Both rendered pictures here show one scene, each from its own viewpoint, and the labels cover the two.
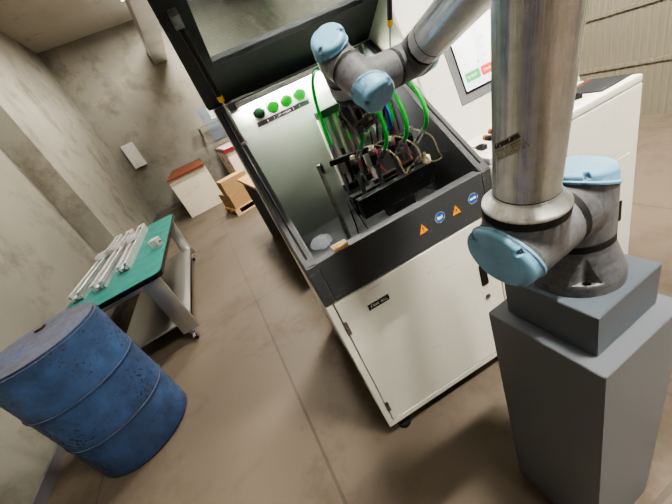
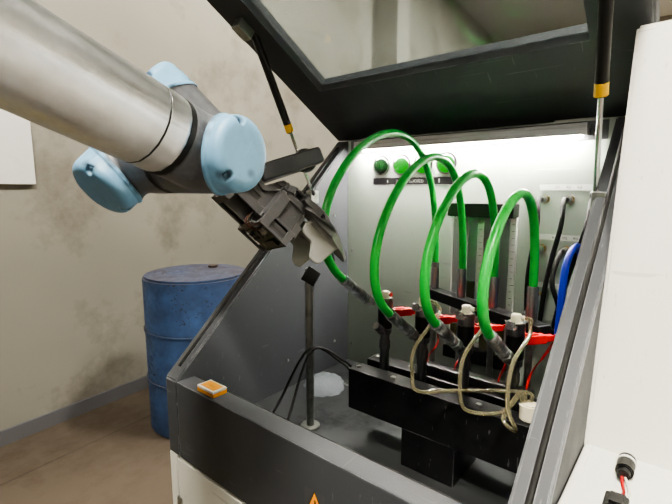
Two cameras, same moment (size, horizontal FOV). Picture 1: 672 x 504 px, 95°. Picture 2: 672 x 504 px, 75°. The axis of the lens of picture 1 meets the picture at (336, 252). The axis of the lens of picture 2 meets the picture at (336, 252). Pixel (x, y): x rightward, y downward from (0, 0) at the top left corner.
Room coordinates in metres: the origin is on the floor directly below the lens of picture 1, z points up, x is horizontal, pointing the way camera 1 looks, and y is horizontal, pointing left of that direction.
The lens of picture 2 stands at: (0.52, -0.74, 1.32)
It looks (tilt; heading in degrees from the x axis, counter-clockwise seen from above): 8 degrees down; 49
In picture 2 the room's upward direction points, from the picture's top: straight up
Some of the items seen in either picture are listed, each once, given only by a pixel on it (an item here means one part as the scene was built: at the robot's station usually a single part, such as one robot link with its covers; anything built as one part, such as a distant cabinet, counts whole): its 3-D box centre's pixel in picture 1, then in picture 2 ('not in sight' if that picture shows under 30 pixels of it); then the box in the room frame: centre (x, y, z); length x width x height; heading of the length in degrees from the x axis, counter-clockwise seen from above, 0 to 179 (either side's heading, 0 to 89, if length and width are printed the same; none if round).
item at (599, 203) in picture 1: (571, 198); not in sight; (0.43, -0.41, 1.07); 0.13 x 0.12 x 0.14; 107
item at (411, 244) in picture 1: (405, 234); (298, 481); (0.89, -0.24, 0.87); 0.62 x 0.04 x 0.16; 99
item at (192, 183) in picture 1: (196, 184); not in sight; (8.30, 2.49, 0.45); 2.57 x 0.82 x 0.91; 14
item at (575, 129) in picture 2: (298, 77); (452, 139); (1.39, -0.16, 1.43); 0.54 x 0.03 x 0.02; 99
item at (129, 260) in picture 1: (149, 274); not in sight; (3.21, 1.91, 0.40); 2.21 x 0.83 x 0.81; 14
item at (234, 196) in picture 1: (247, 185); not in sight; (5.98, 0.99, 0.32); 1.13 x 0.90 x 0.64; 105
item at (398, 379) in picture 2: (396, 195); (440, 423); (1.14, -0.32, 0.91); 0.34 x 0.10 x 0.15; 99
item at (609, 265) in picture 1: (574, 251); not in sight; (0.43, -0.41, 0.95); 0.15 x 0.15 x 0.10
